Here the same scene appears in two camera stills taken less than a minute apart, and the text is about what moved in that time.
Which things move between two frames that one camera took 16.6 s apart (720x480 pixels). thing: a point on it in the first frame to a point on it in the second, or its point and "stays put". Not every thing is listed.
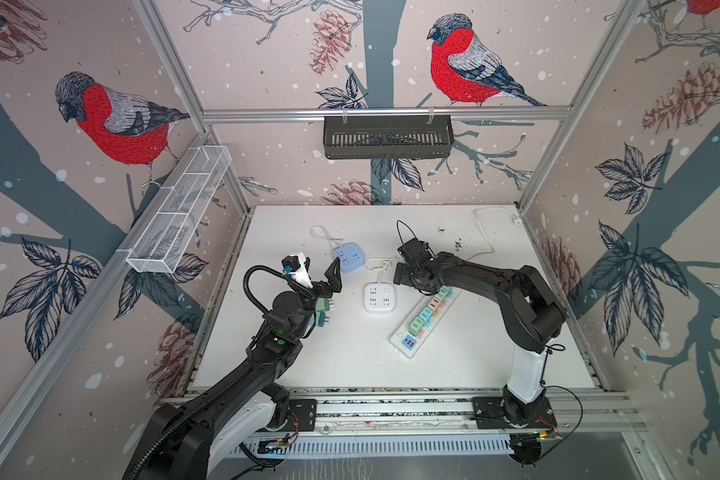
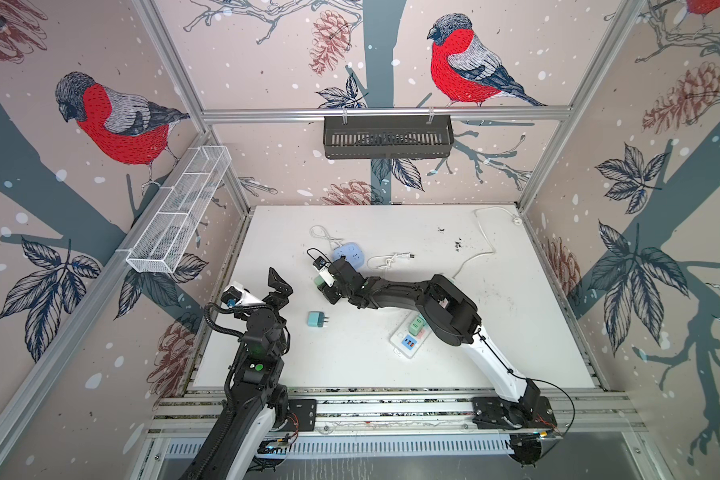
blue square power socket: [351, 256] stays put
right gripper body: [409, 274] to [337, 290]
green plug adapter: [416, 326] stays put
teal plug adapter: [321, 318] stays put
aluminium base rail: [441, 411] stays put
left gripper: [325, 291] to [280, 300]
